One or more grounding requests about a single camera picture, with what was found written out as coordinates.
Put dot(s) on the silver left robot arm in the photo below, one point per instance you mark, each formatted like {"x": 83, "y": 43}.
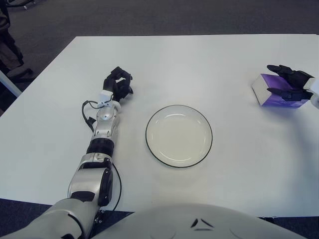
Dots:
{"x": 104, "y": 124}

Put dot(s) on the purple tissue paper pack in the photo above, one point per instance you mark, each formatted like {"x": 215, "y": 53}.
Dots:
{"x": 261, "y": 92}

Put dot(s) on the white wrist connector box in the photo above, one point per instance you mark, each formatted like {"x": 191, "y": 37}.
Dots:
{"x": 104, "y": 95}
{"x": 314, "y": 85}

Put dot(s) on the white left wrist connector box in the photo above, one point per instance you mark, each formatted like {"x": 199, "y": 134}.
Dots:
{"x": 104, "y": 95}

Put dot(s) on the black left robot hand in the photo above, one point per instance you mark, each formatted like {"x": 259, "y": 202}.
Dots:
{"x": 115, "y": 85}

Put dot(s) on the silver robot torso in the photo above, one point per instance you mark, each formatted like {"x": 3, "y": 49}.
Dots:
{"x": 199, "y": 224}

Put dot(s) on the white plate with black rim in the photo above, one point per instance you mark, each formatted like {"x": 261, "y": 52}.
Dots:
{"x": 179, "y": 137}

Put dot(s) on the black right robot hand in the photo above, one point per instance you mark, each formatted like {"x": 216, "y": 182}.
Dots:
{"x": 297, "y": 77}

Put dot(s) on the white right wrist connector box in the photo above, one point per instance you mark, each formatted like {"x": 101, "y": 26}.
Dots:
{"x": 314, "y": 85}

